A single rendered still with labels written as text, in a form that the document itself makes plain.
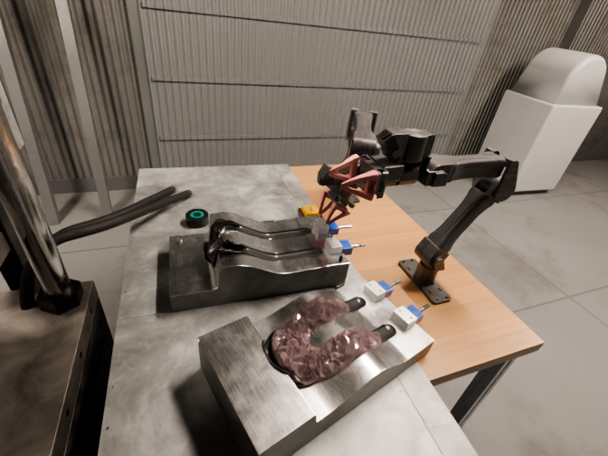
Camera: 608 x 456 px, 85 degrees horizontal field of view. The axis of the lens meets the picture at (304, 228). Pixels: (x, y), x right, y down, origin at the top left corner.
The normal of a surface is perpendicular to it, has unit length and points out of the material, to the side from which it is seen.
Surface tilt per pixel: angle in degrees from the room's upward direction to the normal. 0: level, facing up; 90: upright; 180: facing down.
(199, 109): 90
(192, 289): 0
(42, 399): 0
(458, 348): 0
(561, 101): 90
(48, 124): 90
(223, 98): 90
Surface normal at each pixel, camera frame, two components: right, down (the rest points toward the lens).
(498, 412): 0.11, -0.82
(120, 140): 0.34, 0.56
